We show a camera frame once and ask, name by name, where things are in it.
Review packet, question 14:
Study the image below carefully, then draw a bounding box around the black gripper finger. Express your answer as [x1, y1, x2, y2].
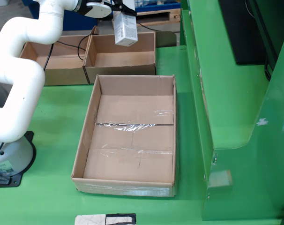
[111, 3, 136, 16]

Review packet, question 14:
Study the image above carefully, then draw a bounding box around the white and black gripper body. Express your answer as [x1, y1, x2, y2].
[85, 0, 113, 18]

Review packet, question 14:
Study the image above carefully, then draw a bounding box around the white printed product box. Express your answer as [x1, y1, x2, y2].
[112, 0, 138, 47]

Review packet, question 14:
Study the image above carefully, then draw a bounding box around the large shallow cardboard tray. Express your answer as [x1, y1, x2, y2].
[71, 74, 178, 197]

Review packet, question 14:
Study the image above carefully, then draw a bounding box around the open brown cardboard box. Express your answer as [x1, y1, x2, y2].
[82, 31, 157, 84]
[19, 25, 100, 86]

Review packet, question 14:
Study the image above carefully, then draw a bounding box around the large blue container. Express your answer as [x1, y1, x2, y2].
[22, 0, 98, 32]

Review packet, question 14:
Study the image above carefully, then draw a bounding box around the blue crate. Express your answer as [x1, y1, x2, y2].
[134, 0, 181, 12]

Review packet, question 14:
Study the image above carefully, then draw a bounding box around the wooden pallet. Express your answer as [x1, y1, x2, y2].
[97, 8, 181, 30]

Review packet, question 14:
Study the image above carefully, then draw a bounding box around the black flat monitor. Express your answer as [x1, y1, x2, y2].
[218, 0, 278, 66]

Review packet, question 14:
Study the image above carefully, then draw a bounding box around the green metal cabinet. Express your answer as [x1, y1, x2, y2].
[179, 0, 284, 221]

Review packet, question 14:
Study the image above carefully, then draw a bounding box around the beige tape patch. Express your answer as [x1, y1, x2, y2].
[207, 170, 233, 188]

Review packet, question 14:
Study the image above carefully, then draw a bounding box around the white marbled card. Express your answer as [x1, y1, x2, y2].
[75, 215, 107, 225]

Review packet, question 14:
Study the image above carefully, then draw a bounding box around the black cable with metal connector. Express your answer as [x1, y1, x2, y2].
[56, 35, 91, 61]

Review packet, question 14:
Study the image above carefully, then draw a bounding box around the long black robot cable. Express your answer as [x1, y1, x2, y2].
[0, 43, 55, 165]

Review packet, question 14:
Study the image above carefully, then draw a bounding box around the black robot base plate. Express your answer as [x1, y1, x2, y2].
[0, 131, 37, 188]

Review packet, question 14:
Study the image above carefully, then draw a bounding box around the black rectangular frame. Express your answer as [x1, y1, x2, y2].
[105, 213, 137, 225]

